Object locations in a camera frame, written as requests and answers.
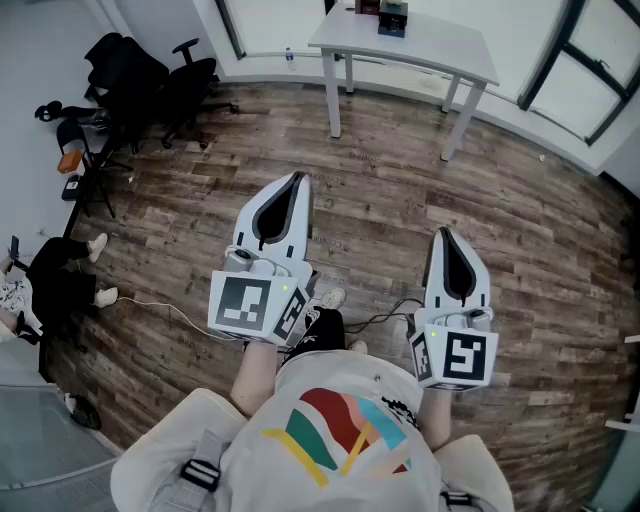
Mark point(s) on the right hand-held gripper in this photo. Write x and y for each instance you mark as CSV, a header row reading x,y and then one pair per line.
x,y
465,357

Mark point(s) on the white table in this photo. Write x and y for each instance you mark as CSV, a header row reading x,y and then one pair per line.
x,y
430,47

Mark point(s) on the brown wooden desk organizer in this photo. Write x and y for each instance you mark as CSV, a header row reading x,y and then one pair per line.
x,y
369,6

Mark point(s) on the person's cream printed shirt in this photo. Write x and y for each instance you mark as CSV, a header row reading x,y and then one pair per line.
x,y
280,465

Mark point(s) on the person's white shoe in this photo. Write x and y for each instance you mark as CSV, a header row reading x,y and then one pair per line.
x,y
358,346
332,298

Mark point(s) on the orange translucent plastic container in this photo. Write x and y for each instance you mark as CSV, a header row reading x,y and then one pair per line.
x,y
70,162

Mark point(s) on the black window frame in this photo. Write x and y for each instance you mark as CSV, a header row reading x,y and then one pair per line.
x,y
565,47
231,27

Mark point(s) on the black shoes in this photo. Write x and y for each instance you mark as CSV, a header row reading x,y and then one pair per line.
x,y
86,412

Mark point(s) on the black office chair with jacket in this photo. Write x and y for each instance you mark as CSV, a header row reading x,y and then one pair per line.
x,y
127,75

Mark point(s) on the dark blue box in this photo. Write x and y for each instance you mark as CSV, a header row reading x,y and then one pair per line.
x,y
392,22

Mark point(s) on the person's right forearm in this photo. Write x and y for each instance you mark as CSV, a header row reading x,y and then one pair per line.
x,y
435,420

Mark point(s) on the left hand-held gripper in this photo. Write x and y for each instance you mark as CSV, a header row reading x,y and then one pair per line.
x,y
240,305

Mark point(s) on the black device with white label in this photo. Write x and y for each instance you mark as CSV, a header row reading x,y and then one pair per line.
x,y
71,187

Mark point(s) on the person's black trousers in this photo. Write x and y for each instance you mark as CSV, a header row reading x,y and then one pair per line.
x,y
322,332

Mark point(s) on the black headset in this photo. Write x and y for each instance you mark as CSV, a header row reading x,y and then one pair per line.
x,y
50,111

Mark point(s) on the white shelf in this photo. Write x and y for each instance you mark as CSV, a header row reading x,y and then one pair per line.
x,y
625,425

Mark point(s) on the person's left forearm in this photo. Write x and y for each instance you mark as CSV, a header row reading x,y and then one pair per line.
x,y
255,380

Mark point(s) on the black folding stand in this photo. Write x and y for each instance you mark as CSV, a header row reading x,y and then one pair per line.
x,y
95,165

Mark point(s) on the grey glass desk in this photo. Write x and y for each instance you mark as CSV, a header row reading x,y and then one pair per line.
x,y
40,435

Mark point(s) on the clear water bottle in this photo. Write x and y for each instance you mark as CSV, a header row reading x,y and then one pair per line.
x,y
290,59

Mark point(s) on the black phone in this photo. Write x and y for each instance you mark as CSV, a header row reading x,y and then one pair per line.
x,y
14,246

